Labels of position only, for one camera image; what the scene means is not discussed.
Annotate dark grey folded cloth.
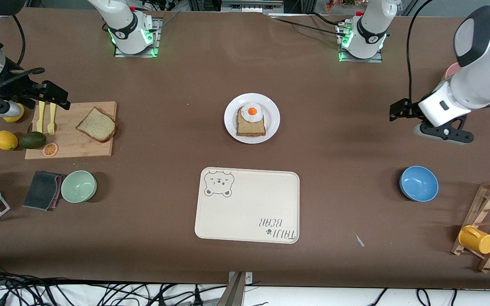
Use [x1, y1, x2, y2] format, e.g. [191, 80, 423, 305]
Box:
[23, 170, 65, 211]

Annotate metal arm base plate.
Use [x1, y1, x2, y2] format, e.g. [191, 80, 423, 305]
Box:
[336, 21, 384, 63]
[114, 17, 161, 58]

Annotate metal table edge bracket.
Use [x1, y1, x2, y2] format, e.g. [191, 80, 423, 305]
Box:
[227, 271, 254, 306]

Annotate beige bear print tray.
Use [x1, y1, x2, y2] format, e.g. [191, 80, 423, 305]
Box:
[194, 167, 300, 244]

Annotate loose black floor cables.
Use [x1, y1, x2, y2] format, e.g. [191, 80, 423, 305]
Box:
[366, 288, 458, 306]

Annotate yellow plastic fork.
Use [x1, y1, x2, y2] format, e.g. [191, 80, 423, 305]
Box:
[48, 102, 57, 136]

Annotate fried egg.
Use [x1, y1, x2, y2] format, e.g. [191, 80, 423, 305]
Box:
[241, 102, 263, 123]

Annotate yellow mug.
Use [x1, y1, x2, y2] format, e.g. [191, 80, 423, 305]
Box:
[458, 225, 490, 255]

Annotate brown bread slice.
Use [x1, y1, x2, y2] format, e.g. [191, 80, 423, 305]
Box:
[236, 106, 267, 137]
[76, 107, 119, 143]

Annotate orange artificial flowers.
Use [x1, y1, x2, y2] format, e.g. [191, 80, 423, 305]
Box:
[324, 0, 358, 11]

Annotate round white plate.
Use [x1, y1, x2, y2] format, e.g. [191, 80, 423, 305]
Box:
[224, 93, 280, 145]

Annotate wooden cutting board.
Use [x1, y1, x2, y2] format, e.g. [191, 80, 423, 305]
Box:
[25, 101, 117, 160]

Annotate pink bowl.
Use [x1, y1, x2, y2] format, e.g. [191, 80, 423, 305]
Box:
[441, 62, 460, 83]

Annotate blue bowl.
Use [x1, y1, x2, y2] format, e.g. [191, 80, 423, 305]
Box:
[399, 166, 439, 202]

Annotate light green bowl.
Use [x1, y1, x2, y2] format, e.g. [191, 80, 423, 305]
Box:
[61, 170, 97, 203]

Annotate tangled black floor cables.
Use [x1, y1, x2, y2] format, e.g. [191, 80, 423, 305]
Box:
[0, 263, 228, 306]

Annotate green avocado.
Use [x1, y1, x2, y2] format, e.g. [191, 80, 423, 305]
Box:
[19, 131, 47, 150]

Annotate yellow lemon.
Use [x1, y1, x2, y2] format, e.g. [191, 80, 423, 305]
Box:
[0, 130, 19, 151]
[3, 104, 25, 123]

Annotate grey metal box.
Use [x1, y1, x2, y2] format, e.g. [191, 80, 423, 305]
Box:
[221, 0, 285, 12]

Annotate black cable on table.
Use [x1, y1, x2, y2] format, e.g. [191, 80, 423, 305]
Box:
[271, 12, 348, 38]

